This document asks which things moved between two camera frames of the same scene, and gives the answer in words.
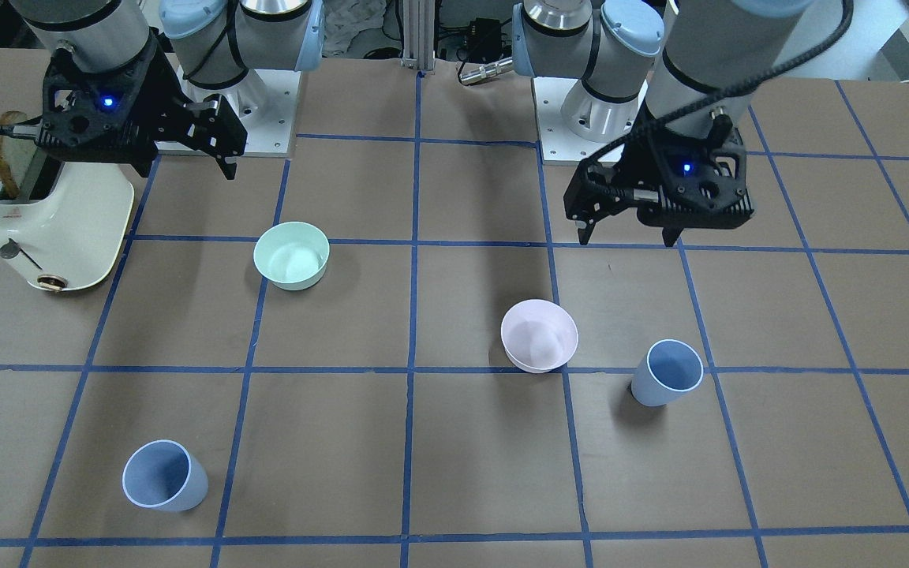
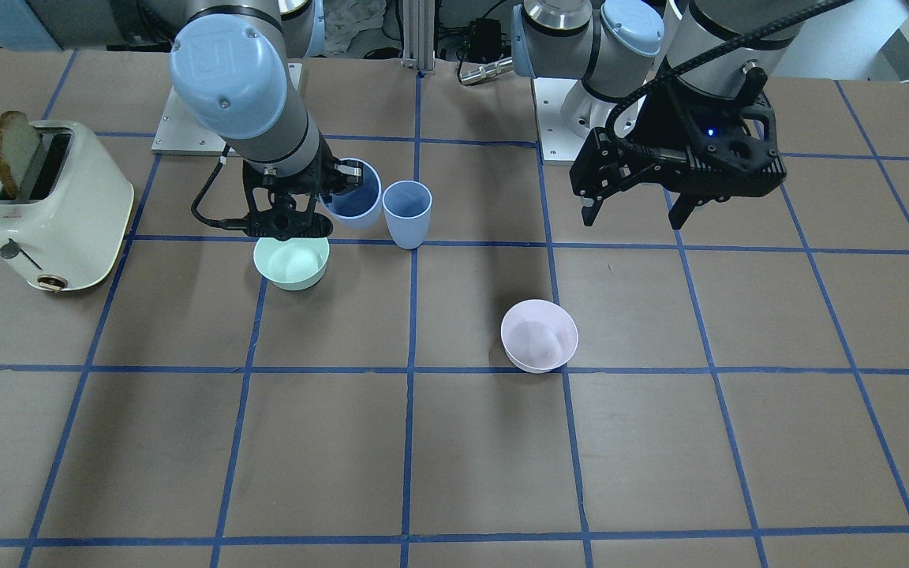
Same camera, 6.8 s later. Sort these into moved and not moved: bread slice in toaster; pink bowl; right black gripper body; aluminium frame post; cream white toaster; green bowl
Moved: right black gripper body
Not moved: aluminium frame post; green bowl; cream white toaster; bread slice in toaster; pink bowl
